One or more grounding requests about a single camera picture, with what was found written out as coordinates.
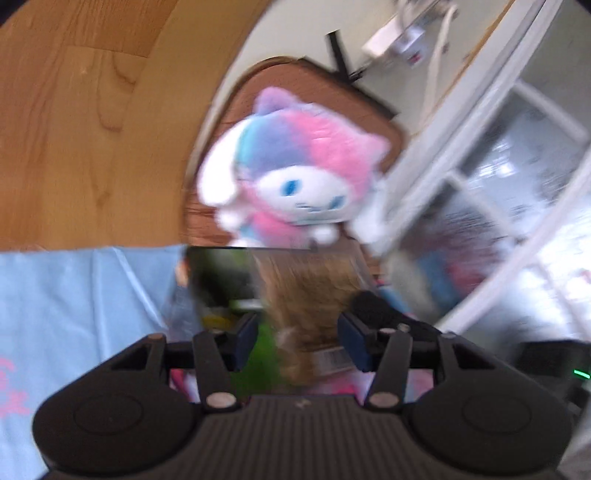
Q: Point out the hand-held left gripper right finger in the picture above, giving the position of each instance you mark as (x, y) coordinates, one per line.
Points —
(353, 341)

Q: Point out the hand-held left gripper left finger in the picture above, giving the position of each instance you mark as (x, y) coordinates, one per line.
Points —
(247, 341)

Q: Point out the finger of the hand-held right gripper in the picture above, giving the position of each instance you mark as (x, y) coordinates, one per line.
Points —
(374, 307)

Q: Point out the clear brown seed packet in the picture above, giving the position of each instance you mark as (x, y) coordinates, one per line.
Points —
(304, 295)

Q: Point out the black cardboard box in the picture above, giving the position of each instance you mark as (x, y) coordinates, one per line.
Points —
(212, 277)

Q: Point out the pink and blue plush toy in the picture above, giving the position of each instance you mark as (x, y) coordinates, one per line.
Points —
(295, 184)

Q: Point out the printed blue blanket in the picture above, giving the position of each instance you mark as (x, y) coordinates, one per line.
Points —
(69, 300)

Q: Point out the brown seat cushion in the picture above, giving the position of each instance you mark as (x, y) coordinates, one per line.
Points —
(300, 78)

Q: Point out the white power strip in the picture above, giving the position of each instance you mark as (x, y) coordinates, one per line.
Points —
(388, 39)

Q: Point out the white window frame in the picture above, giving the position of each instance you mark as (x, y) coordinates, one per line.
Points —
(485, 138)

